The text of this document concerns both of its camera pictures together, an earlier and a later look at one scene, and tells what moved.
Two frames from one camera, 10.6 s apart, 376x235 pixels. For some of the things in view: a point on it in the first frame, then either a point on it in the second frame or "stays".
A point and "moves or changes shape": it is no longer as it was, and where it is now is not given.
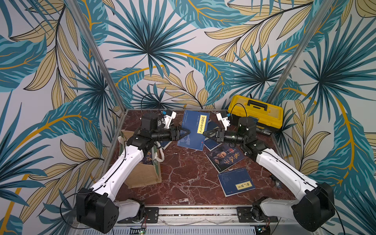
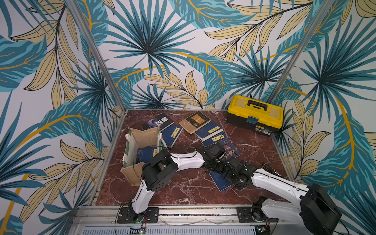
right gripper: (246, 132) to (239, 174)
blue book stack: (211, 143) stays
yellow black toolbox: (270, 116) stays
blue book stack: (196, 123) to (145, 154)
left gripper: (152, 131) to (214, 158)
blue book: (236, 181) moves or changes shape
